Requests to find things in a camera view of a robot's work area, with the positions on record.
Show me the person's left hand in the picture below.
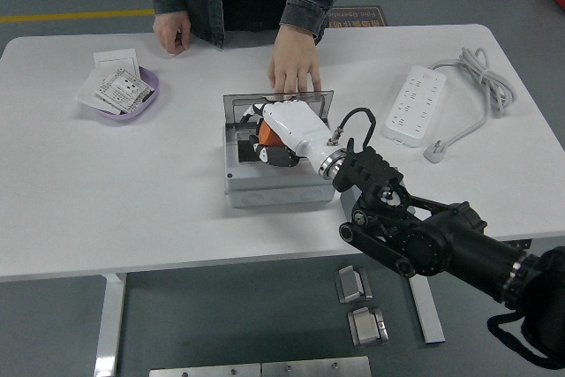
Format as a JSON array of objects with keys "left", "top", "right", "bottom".
[{"left": 267, "top": 25, "right": 323, "bottom": 96}]

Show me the person's right hand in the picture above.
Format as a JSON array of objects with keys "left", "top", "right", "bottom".
[{"left": 153, "top": 12, "right": 193, "bottom": 56}]

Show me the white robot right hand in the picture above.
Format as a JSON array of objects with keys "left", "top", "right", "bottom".
[{"left": 240, "top": 101, "right": 340, "bottom": 170}]

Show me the orange cylinder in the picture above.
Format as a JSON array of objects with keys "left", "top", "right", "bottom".
[{"left": 258, "top": 118, "right": 286, "bottom": 147}]

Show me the grey electrical box with flap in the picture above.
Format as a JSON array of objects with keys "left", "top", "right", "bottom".
[{"left": 222, "top": 89, "right": 339, "bottom": 209}]

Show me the white socket panel with print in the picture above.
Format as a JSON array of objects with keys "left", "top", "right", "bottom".
[{"left": 94, "top": 67, "right": 154, "bottom": 114}]

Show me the brown floor sign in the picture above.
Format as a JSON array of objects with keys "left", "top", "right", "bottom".
[{"left": 324, "top": 5, "right": 388, "bottom": 28}]

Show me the purple plastic tray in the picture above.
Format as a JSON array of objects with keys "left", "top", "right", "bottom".
[{"left": 86, "top": 65, "right": 161, "bottom": 122}]

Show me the white plain panel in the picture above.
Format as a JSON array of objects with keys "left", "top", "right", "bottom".
[{"left": 74, "top": 68, "right": 123, "bottom": 116}]

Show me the white power strip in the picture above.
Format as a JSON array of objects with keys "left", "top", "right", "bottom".
[{"left": 381, "top": 64, "right": 448, "bottom": 148}]

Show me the small metal block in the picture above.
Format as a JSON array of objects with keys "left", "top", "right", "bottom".
[
  {"left": 347, "top": 305, "right": 390, "bottom": 348},
  {"left": 334, "top": 264, "right": 374, "bottom": 305}
]

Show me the white right table leg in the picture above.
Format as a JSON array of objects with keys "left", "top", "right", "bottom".
[{"left": 408, "top": 277, "right": 446, "bottom": 345}]

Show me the white table leg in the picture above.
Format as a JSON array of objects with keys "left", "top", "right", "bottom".
[
  {"left": 408, "top": 277, "right": 446, "bottom": 345},
  {"left": 94, "top": 273, "right": 128, "bottom": 377}
]

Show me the white left table leg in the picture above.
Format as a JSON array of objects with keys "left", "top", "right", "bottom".
[{"left": 94, "top": 273, "right": 128, "bottom": 377}]

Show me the white blank switch plate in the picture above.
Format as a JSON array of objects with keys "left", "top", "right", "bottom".
[{"left": 93, "top": 48, "right": 141, "bottom": 73}]

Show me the white power cord with plug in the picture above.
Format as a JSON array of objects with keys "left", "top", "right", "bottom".
[{"left": 422, "top": 46, "right": 517, "bottom": 165}]

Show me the metal base plate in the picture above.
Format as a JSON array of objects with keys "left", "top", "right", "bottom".
[
  {"left": 260, "top": 355, "right": 372, "bottom": 377},
  {"left": 148, "top": 363, "right": 262, "bottom": 377}
]

